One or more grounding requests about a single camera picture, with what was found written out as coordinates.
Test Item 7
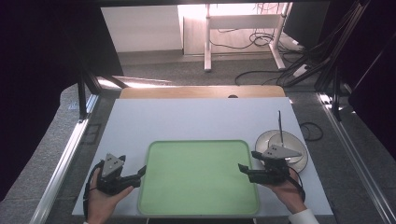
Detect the dark chopstick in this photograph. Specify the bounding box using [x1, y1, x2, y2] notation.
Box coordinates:
[277, 109, 285, 148]

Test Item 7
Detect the large white plate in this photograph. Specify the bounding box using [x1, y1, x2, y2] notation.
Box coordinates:
[254, 129, 309, 174]

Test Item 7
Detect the black cable loop on floor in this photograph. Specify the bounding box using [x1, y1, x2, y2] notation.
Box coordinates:
[299, 121, 324, 142]

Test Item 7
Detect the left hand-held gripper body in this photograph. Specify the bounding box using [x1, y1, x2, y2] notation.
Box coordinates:
[96, 152, 132, 197]

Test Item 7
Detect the small white plate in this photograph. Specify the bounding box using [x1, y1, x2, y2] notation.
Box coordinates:
[267, 133, 305, 165]

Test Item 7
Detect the white power strip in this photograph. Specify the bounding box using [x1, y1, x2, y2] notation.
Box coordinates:
[291, 63, 310, 78]

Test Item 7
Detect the aluminium rail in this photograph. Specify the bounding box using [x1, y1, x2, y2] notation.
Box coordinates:
[317, 92, 396, 224]
[29, 92, 101, 224]

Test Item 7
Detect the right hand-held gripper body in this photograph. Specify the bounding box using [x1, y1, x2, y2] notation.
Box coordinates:
[254, 144, 304, 185]

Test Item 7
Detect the green tray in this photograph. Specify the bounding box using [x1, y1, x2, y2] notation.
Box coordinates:
[136, 139, 262, 217]

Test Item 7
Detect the person's right hand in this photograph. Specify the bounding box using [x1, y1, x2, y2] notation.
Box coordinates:
[262, 168, 308, 215]

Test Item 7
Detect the wooden table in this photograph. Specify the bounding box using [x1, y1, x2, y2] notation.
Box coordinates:
[119, 85, 287, 100]

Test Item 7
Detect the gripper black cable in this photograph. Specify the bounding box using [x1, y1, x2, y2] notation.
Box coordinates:
[289, 166, 307, 203]
[82, 160, 106, 220]

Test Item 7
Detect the dark curtain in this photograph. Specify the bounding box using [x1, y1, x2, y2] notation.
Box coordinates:
[0, 0, 125, 202]
[337, 0, 396, 152]

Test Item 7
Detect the black monitor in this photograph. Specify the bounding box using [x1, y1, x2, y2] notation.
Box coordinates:
[282, 1, 332, 49]

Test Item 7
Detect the black metal stand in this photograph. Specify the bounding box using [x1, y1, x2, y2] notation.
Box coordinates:
[76, 68, 129, 121]
[313, 0, 372, 123]

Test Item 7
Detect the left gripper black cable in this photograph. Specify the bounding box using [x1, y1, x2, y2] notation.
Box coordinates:
[82, 160, 106, 220]

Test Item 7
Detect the white desk frame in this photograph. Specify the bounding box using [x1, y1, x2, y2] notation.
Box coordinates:
[203, 2, 293, 73]

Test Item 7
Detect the bundle of black floor cables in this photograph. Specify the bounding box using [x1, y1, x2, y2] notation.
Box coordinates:
[208, 2, 331, 89]

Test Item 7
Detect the person's left hand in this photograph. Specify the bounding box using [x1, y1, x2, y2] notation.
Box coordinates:
[86, 167, 135, 224]

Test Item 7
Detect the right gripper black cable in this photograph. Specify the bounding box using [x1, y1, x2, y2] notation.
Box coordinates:
[289, 166, 307, 203]

